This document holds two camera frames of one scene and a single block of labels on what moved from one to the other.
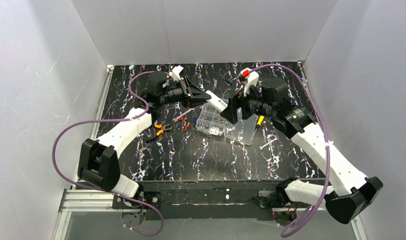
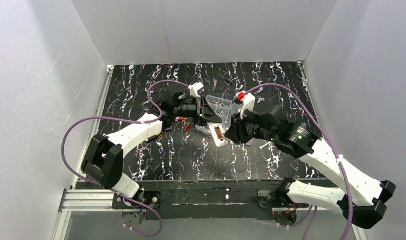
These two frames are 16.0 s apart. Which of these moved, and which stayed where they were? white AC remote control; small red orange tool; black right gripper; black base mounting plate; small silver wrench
Moved: black right gripper; white AC remote control
Stayed: small red orange tool; black base mounting plate; small silver wrench
